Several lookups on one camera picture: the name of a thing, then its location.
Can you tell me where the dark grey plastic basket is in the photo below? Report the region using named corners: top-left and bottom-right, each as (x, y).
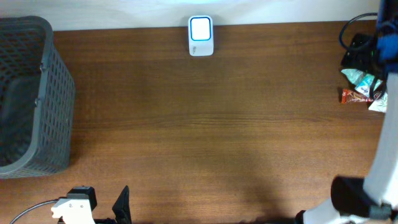
top-left (1, 16), bottom-right (76, 179)

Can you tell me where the orange brown snack wrapper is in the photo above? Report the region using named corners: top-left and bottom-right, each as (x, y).
top-left (340, 89), bottom-right (381, 104)

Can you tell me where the teal plastic pouch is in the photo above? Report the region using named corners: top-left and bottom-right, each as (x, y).
top-left (341, 68), bottom-right (366, 86)

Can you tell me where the white barcode scanner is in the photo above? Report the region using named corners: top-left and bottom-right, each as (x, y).
top-left (188, 16), bottom-right (215, 57)

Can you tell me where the white bamboo print tube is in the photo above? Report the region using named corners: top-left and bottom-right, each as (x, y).
top-left (368, 93), bottom-right (388, 113)

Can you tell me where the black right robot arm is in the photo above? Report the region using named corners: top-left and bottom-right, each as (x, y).
top-left (290, 1), bottom-right (397, 224)

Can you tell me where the green tissue pack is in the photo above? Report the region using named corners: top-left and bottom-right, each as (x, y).
top-left (355, 74), bottom-right (382, 98)

